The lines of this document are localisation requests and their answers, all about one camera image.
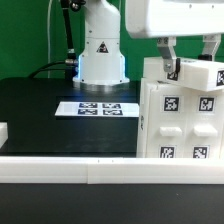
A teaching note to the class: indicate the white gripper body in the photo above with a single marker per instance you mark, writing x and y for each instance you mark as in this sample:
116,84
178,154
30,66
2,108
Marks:
173,18

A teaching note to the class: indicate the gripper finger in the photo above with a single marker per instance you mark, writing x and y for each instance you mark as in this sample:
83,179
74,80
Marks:
171,63
211,45

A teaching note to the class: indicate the white cabinet door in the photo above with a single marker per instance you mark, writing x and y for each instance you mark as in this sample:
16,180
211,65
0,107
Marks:
205,125
166,122

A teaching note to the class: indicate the white cabinet body box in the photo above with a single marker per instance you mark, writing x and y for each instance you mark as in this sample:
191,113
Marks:
146,88

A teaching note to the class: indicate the white cabinet top block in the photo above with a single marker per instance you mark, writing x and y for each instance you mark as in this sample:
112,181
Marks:
195,74

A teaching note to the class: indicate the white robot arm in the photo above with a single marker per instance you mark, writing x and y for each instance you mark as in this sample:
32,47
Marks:
101,63

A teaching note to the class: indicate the white marker base plate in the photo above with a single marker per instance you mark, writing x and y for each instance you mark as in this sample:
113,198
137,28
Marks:
97,109

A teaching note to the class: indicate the white left fence rail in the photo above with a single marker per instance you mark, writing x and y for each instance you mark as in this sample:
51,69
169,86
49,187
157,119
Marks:
3,133

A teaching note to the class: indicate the white fence rail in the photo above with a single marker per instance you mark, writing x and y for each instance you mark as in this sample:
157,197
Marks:
110,170
3,133

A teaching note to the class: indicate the white front fence rail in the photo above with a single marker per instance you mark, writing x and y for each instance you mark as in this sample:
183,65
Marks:
110,170

